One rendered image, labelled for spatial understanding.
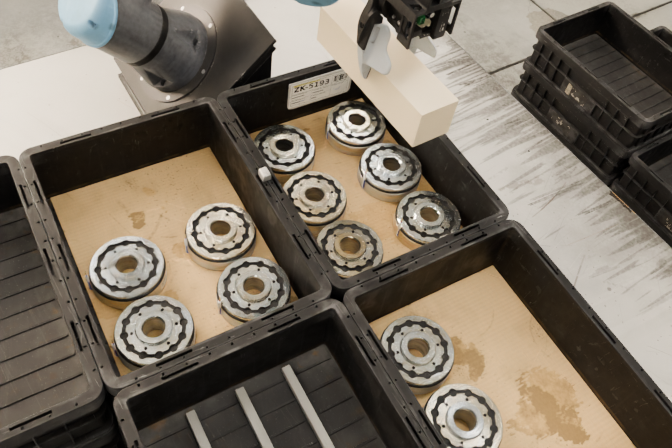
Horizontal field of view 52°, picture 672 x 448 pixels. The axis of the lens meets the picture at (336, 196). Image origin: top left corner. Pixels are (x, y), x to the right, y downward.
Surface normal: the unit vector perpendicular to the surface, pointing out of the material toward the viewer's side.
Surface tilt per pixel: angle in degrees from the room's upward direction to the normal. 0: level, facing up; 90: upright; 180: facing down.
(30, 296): 0
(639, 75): 0
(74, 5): 49
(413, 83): 0
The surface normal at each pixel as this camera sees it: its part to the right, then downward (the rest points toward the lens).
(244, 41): -0.49, -0.21
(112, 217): 0.11, -0.62
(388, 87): -0.84, 0.36
